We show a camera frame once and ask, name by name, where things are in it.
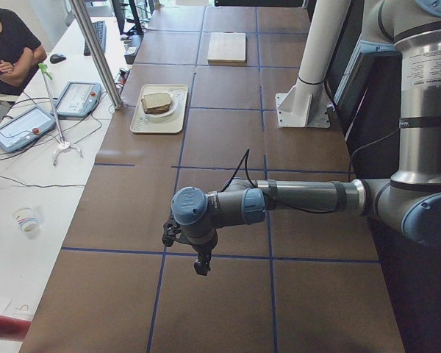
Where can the cream bear serving tray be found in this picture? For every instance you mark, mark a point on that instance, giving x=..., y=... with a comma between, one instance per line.
x=172, y=124

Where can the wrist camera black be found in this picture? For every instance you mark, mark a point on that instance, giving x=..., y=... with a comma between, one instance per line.
x=172, y=232

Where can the black computer mouse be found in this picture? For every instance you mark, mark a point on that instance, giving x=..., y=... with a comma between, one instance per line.
x=57, y=58

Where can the bread slice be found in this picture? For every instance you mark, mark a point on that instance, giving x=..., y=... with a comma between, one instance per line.
x=156, y=103

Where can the aluminium frame post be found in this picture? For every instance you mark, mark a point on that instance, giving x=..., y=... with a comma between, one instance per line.
x=83, y=19

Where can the teach pendant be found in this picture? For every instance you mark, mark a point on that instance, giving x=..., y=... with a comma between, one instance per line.
x=25, y=128
x=78, y=100

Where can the red object at edge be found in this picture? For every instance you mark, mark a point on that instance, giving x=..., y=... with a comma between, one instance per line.
x=13, y=329

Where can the metal stand with claw base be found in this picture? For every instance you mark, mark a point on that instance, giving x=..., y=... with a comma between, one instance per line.
x=63, y=145

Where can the far teach pendant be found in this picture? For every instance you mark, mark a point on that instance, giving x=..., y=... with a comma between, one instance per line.
x=78, y=100

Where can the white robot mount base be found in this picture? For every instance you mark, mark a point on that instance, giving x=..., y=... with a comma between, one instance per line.
x=305, y=104

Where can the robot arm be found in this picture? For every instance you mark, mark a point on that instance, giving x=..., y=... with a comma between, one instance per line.
x=409, y=201

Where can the near teach pendant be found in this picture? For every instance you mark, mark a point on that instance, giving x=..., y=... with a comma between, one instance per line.
x=25, y=128

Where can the white round plate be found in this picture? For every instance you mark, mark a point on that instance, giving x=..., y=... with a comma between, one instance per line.
x=174, y=104

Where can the black keyboard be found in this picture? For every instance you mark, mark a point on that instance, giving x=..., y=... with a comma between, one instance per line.
x=100, y=31

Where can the seated person black shirt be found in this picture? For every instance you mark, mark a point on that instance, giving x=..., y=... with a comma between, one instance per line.
x=20, y=53

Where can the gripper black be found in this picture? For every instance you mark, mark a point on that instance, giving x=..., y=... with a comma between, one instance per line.
x=203, y=248

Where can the wooden cutting board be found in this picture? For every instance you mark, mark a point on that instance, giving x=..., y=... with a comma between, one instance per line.
x=227, y=48

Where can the paper cup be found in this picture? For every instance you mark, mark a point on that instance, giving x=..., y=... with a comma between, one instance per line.
x=26, y=219

